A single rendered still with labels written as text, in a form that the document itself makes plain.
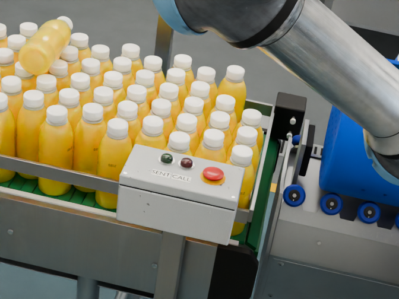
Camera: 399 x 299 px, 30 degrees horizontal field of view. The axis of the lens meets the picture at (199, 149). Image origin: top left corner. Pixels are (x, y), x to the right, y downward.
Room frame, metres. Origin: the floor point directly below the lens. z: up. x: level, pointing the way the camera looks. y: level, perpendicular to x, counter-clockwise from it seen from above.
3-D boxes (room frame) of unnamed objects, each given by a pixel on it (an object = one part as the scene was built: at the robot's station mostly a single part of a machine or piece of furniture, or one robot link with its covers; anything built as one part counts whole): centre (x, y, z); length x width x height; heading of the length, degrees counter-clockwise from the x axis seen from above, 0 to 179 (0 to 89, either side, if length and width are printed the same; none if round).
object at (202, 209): (1.03, 0.02, 1.05); 0.20 x 0.10 x 0.10; 84
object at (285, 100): (1.50, -0.19, 0.95); 0.10 x 0.07 x 0.10; 174
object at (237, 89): (1.45, -0.05, 0.98); 0.07 x 0.07 x 0.17
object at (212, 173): (1.02, -0.03, 1.11); 0.04 x 0.04 x 0.01
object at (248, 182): (1.14, -0.08, 0.98); 0.07 x 0.07 x 0.17
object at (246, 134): (1.21, -0.09, 1.07); 0.04 x 0.04 x 0.02
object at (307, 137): (1.29, -0.21, 0.99); 0.10 x 0.02 x 0.12; 174
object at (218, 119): (1.25, -0.03, 1.07); 0.04 x 0.04 x 0.02
